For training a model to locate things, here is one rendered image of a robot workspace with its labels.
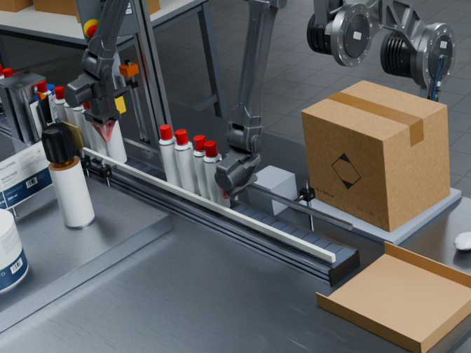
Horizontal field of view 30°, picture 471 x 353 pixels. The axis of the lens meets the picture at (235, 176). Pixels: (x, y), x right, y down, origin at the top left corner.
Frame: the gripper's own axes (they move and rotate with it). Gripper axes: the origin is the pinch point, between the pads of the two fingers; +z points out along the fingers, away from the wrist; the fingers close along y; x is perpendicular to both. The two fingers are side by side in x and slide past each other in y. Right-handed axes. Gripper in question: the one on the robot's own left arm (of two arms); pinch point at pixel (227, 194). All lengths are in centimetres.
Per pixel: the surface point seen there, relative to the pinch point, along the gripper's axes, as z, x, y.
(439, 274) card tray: -29, 52, -14
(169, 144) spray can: 4.8, -22.7, 1.5
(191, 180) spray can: 8.3, -11.4, 0.9
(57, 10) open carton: 161, -182, -95
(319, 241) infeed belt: -14.6, 27.1, -3.2
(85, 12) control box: -2, -68, 0
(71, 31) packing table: 142, -155, -81
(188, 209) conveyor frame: 12.7, -5.6, 5.2
